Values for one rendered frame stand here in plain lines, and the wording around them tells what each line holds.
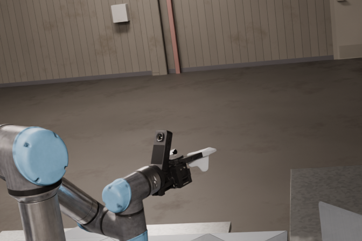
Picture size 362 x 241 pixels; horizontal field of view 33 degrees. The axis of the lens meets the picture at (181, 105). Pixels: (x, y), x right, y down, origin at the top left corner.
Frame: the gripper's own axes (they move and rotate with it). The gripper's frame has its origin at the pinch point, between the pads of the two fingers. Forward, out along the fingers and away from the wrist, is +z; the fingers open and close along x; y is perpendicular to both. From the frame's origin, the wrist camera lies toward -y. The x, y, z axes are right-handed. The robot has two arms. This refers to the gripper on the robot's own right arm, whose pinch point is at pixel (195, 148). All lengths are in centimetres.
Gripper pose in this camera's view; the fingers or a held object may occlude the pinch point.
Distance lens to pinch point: 175.5
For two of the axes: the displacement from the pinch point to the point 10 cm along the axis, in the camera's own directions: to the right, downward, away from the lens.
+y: 2.3, 9.6, 1.4
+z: 6.3, -2.5, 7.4
